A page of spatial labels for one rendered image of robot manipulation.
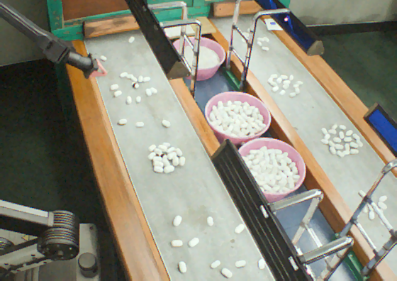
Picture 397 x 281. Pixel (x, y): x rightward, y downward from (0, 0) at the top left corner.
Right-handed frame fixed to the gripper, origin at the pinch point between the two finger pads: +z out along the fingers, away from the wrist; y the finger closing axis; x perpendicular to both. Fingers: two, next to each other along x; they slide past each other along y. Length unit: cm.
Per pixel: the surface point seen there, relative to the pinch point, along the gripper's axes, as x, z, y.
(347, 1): -113, 209, 118
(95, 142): 14.0, -1.6, -27.7
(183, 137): -5.5, 25.5, -32.0
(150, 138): 2.2, 16.3, -28.9
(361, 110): -60, 86, -42
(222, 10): -43, 55, 41
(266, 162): -21, 45, -53
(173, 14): -26, 36, 45
